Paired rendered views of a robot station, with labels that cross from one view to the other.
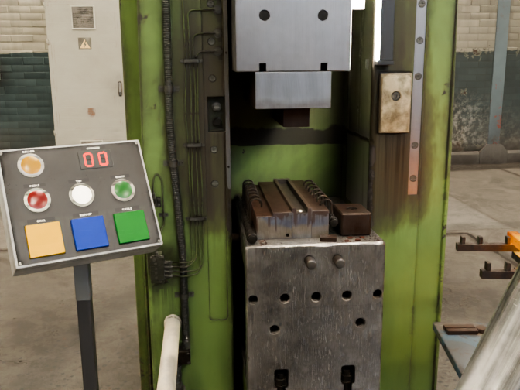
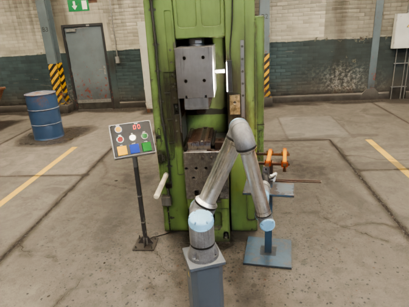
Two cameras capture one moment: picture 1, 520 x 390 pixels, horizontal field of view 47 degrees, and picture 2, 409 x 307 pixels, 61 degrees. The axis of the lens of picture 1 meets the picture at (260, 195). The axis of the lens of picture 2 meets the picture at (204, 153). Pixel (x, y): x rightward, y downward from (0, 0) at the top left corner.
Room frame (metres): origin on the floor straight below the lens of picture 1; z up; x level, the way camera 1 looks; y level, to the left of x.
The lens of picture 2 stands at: (-1.16, -0.69, 1.91)
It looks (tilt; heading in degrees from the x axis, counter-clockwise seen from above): 20 degrees down; 12
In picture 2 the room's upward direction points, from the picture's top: 3 degrees counter-clockwise
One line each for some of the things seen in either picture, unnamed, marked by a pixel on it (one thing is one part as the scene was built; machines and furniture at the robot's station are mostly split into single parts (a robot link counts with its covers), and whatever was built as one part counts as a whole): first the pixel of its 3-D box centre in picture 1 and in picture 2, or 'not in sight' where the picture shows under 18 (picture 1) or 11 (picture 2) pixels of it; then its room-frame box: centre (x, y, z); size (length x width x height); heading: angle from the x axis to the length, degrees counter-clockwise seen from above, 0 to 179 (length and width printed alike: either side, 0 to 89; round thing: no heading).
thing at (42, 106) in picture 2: not in sight; (45, 115); (4.82, 3.69, 0.44); 0.59 x 0.59 x 0.88
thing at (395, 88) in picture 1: (395, 103); (234, 104); (1.75, -0.39, 1.27); 0.09 x 0.02 x 0.17; 96
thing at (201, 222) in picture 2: not in sight; (201, 227); (0.58, -0.30, 0.79); 0.17 x 0.15 x 0.18; 12
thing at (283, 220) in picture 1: (282, 205); (201, 137); (1.80, -0.07, 0.96); 0.42 x 0.20 x 0.09; 6
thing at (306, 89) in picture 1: (282, 86); (198, 98); (1.80, -0.07, 1.32); 0.42 x 0.20 x 0.10; 6
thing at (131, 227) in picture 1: (131, 227); (146, 147); (1.40, 0.31, 1.01); 0.07 x 0.05 x 0.07; 121
